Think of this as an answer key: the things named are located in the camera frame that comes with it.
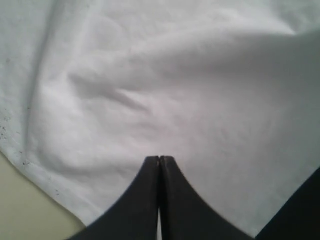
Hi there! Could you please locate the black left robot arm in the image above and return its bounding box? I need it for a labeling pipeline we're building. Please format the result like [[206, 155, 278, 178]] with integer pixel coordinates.
[[74, 156, 320, 240]]

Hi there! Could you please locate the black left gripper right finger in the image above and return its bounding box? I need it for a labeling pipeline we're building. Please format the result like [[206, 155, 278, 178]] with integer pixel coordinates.
[[158, 156, 253, 240]]

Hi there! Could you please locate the white t-shirt with red lettering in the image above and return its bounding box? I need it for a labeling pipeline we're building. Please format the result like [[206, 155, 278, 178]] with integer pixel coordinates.
[[0, 0, 320, 237]]

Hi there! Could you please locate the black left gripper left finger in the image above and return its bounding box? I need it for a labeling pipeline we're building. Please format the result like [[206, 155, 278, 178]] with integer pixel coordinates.
[[70, 156, 160, 240]]

